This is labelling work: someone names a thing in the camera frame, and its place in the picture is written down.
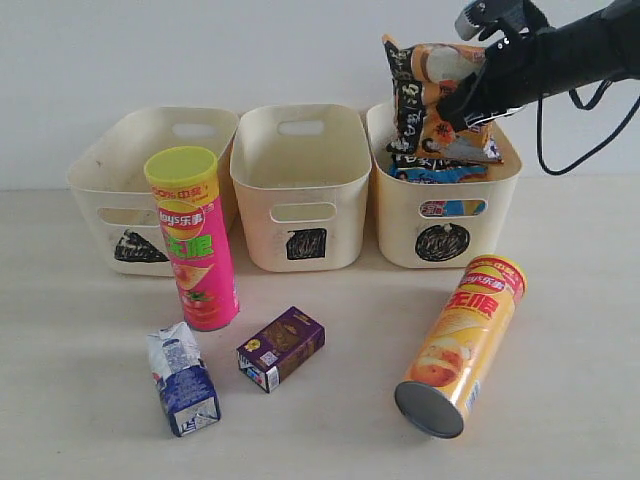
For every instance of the left cream plastic bin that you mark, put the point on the left cream plastic bin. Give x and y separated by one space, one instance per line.
114 197

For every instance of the orange instant noodle bag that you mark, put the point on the orange instant noodle bag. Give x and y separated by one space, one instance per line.
422 75

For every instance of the blue white milk carton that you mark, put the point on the blue white milk carton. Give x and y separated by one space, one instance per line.
186 391

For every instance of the right cream plastic bin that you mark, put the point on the right cream plastic bin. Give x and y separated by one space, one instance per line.
423 226

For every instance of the middle cream plastic bin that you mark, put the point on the middle cream plastic bin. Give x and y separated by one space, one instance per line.
301 175

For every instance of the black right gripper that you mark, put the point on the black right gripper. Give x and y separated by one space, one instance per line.
515 75

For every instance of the purple drink carton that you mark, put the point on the purple drink carton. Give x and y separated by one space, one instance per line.
277 350

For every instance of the blue instant noodle bag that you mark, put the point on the blue instant noodle bag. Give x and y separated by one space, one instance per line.
439 171

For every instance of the cream plastic bin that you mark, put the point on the cream plastic bin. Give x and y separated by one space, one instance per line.
423 226
114 197
301 175

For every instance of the pink Lays chips can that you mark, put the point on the pink Lays chips can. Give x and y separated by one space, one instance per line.
185 187

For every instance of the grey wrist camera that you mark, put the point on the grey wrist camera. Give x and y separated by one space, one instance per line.
483 18

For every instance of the yellow Lays chips can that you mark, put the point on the yellow Lays chips can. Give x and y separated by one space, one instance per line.
442 383

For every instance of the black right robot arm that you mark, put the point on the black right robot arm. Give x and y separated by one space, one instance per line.
602 46

